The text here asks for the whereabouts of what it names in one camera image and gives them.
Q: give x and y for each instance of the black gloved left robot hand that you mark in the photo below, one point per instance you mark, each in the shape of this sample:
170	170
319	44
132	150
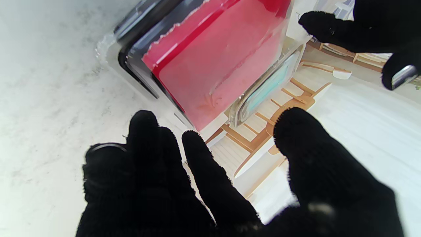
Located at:
378	26

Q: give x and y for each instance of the clear lid with teal label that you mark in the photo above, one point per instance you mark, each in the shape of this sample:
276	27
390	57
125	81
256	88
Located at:
266	89

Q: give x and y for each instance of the printed room backdrop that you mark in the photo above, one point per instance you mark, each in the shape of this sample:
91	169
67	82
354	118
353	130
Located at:
361	125

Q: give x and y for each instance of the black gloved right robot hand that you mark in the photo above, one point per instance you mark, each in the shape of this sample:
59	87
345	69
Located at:
148	197

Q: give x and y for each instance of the clear lid with red label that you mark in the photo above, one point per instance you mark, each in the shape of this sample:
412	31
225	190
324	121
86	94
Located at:
223	62

